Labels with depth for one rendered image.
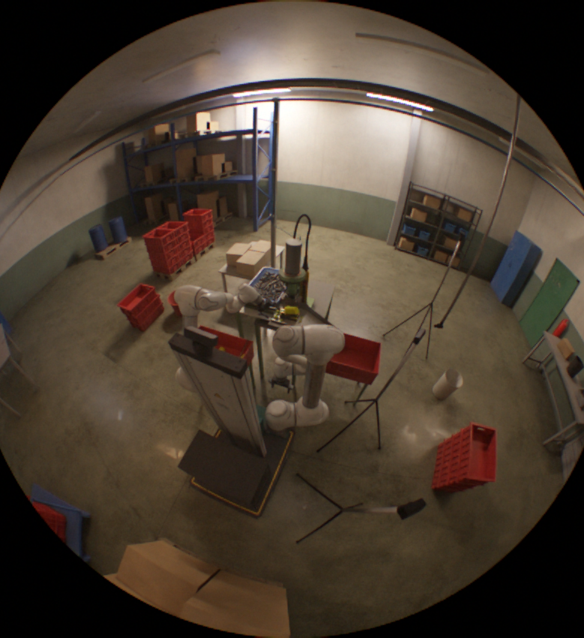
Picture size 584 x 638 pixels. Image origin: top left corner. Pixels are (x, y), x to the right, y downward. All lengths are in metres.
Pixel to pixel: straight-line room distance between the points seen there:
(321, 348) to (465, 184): 6.66
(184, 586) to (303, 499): 1.38
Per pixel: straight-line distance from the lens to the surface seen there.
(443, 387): 3.21
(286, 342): 0.92
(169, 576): 1.98
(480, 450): 2.79
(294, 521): 2.44
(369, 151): 6.66
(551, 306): 6.40
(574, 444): 5.41
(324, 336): 0.97
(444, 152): 6.95
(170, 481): 2.68
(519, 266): 6.99
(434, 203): 6.57
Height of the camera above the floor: 2.43
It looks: 44 degrees down
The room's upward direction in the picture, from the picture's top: 4 degrees clockwise
